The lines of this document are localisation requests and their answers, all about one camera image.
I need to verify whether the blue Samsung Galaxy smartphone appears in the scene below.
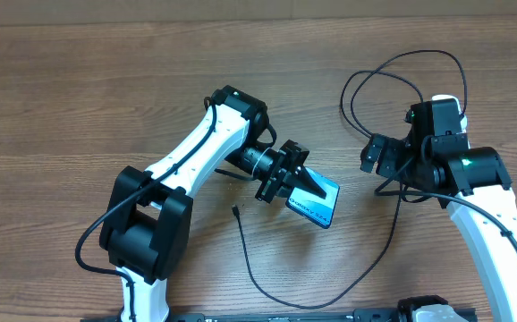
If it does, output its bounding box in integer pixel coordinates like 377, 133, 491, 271
286, 167, 340, 229

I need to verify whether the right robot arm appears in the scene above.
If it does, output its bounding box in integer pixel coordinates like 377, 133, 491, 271
360, 95, 517, 321

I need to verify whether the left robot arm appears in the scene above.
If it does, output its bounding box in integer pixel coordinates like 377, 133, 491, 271
99, 86, 339, 321

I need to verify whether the white power strip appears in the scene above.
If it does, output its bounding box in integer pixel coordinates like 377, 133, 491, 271
431, 94, 468, 136

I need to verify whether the black USB charging cable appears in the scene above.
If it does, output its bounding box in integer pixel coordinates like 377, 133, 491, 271
232, 49, 469, 310

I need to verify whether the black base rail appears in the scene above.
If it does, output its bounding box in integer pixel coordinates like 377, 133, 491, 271
79, 304, 479, 322

